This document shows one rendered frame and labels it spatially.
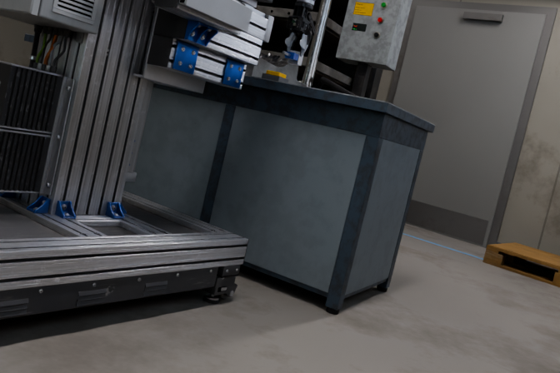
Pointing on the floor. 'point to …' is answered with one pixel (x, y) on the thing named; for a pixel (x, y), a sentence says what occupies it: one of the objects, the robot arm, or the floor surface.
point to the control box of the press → (372, 32)
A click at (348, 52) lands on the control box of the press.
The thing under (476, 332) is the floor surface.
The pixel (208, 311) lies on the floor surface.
